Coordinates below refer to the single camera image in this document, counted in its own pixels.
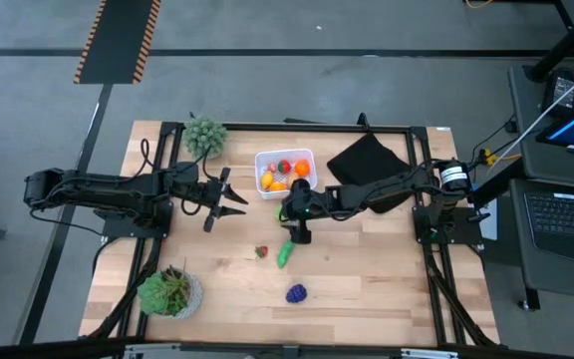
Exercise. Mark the green toy cucumber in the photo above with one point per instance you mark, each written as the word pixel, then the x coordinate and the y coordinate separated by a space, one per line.
pixel 284 255

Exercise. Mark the yellow orange toy pepper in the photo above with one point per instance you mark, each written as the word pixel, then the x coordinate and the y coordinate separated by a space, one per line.
pixel 277 187

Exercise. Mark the black aluminium table frame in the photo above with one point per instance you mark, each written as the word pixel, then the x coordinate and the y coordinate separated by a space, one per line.
pixel 317 128

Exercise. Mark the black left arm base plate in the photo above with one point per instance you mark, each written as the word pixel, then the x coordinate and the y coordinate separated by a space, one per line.
pixel 117 229

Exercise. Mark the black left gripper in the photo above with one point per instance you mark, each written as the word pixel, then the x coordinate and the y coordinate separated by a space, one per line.
pixel 204 197

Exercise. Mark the orange toy fruit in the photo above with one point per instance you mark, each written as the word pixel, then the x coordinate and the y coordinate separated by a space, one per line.
pixel 302 168

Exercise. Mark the black stand leg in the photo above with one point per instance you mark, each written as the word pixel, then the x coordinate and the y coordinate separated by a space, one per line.
pixel 566 45

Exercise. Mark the yellow toy lemon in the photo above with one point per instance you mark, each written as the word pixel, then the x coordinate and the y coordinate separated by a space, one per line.
pixel 267 180

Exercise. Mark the white plastic mesh basket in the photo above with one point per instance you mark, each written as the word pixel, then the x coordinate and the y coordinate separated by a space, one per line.
pixel 262 159

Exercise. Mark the spiky pale green plant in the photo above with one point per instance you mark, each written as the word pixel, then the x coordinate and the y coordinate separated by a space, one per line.
pixel 204 137

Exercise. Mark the black side desk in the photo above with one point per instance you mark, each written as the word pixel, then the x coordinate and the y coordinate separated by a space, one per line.
pixel 556 279

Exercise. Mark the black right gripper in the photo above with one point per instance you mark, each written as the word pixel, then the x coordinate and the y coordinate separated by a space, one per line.
pixel 302 204

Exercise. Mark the white and blue box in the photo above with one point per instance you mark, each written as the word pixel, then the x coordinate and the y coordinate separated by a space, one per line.
pixel 490 229

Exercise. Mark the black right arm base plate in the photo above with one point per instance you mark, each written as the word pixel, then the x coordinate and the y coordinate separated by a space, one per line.
pixel 466 234

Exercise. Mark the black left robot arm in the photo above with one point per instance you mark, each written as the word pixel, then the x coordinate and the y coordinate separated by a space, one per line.
pixel 92 192

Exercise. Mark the black mat with striped edges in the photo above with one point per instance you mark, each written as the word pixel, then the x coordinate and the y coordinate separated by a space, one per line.
pixel 117 40

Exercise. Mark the red and green toy fruit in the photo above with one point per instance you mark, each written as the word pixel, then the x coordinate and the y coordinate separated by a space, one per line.
pixel 284 166

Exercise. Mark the dark grey laptop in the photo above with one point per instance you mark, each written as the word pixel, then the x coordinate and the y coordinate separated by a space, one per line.
pixel 566 214

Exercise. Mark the purple toy grape bunch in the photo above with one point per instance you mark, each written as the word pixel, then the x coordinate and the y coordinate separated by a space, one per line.
pixel 296 293

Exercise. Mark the black power plug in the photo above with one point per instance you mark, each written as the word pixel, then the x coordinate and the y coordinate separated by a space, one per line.
pixel 510 125

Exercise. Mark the red toy strawberry with leaves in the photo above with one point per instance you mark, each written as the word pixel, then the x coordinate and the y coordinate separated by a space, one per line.
pixel 261 251

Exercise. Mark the green succulent in white pot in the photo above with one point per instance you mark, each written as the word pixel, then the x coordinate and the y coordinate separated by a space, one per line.
pixel 162 294

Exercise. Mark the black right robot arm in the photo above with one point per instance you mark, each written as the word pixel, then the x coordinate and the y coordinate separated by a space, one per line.
pixel 376 192

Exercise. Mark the black folded cloth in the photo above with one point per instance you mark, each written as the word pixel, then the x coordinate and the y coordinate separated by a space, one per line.
pixel 362 159

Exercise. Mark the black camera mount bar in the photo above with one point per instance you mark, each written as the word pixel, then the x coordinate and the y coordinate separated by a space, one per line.
pixel 43 349

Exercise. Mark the black power adapter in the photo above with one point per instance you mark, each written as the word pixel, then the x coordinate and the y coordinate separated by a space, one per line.
pixel 561 90

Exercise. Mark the small pink toy fruit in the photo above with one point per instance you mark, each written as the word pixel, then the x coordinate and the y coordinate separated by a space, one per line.
pixel 271 167

